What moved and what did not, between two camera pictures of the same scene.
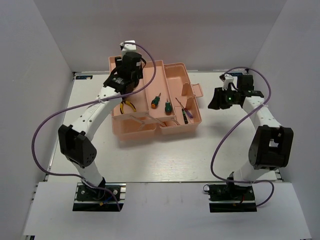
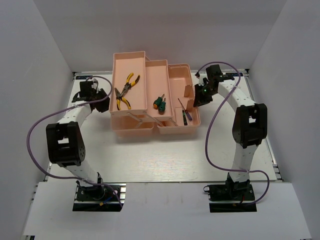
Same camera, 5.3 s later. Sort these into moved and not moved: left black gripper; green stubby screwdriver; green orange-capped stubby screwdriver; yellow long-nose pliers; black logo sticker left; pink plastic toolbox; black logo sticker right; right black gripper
Moved: green orange-capped stubby screwdriver; right black gripper; left black gripper; yellow long-nose pliers; green stubby screwdriver
Not moved: black logo sticker right; pink plastic toolbox; black logo sticker left
